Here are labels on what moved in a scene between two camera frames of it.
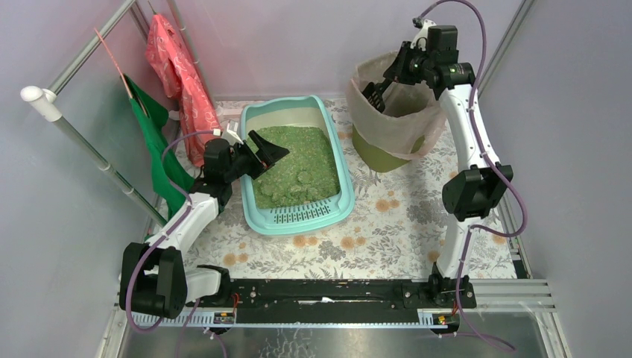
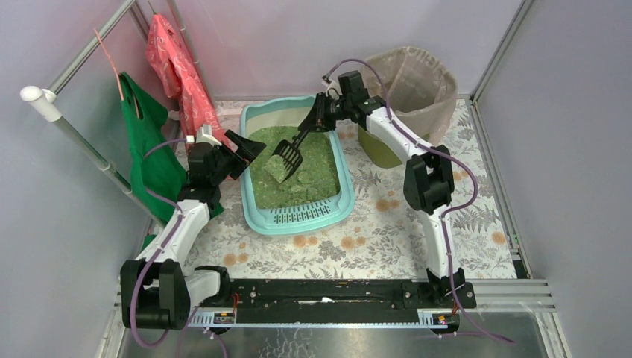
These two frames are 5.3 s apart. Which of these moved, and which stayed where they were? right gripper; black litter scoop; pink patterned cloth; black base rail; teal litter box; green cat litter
Moved: right gripper; black litter scoop
Stayed: teal litter box; black base rail; green cat litter; pink patterned cloth
